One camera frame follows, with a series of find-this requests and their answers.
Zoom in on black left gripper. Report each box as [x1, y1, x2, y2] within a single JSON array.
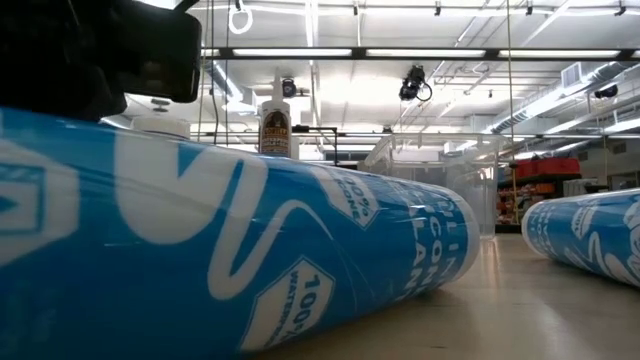
[[0, 0, 204, 121]]

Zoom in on blue silicone sealant tube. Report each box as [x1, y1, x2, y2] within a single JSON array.
[[0, 105, 481, 360], [521, 188, 640, 289]]

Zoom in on orange Gorilla sealant tube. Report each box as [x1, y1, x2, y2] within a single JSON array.
[[258, 69, 293, 160]]

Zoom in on Lysol wipes canister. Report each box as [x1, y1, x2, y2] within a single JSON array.
[[130, 113, 192, 141]]

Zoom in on large clear plastic bin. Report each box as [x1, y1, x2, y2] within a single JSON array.
[[363, 132, 506, 240]]

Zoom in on red storage bins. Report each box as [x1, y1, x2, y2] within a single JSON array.
[[514, 157, 581, 180]]

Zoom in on dark storage shelf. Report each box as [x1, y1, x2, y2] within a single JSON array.
[[496, 172, 584, 235]]

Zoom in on dark hanging cable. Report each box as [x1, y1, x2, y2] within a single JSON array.
[[208, 0, 222, 146]]

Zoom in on white cable loop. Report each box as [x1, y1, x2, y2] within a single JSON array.
[[228, 0, 254, 36]]

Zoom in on black overhead frame bar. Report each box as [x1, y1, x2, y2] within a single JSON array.
[[189, 130, 640, 141], [199, 47, 640, 62]]

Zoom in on black overhead camera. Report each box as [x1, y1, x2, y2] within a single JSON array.
[[398, 64, 434, 103]]

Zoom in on thin hanging cable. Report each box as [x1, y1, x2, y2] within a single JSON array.
[[506, 0, 515, 161]]

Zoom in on silver ventilation duct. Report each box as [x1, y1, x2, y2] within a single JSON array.
[[487, 60, 640, 135]]

